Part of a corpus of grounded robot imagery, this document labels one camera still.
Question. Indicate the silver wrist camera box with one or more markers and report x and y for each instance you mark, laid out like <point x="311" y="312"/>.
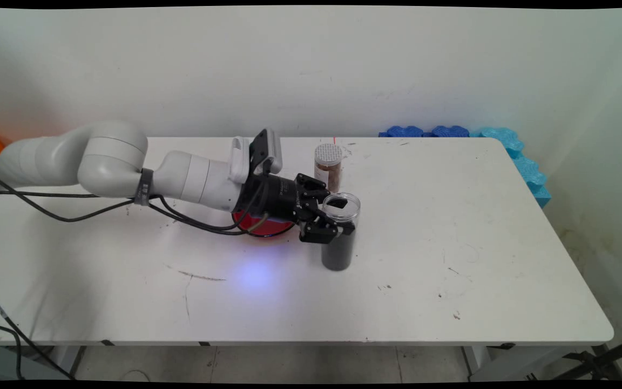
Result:
<point x="268" y="146"/>

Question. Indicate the black tripod stand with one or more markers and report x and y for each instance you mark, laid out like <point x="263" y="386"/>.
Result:
<point x="613" y="348"/>

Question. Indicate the light blue foam mat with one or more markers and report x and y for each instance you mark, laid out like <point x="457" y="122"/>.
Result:
<point x="527" y="167"/>

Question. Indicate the tall clear jar black seeds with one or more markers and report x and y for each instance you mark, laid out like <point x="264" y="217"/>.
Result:
<point x="338" y="254"/>

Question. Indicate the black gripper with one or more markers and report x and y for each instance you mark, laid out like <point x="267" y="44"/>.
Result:
<point x="273" y="200"/>

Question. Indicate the brown spice jar white lid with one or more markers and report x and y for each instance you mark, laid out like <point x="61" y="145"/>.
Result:
<point x="328" y="162"/>

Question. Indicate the dark blue foam piece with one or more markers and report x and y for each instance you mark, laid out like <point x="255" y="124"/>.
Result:
<point x="404" y="132"/>
<point x="450" y="131"/>

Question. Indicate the grey table leg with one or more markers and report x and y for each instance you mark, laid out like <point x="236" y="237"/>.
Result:
<point x="65" y="359"/>
<point x="475" y="362"/>

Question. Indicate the red bowl black rim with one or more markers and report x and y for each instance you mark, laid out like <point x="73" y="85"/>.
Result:
<point x="276" y="227"/>

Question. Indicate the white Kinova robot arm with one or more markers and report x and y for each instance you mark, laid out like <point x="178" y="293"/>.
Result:
<point x="111" y="156"/>

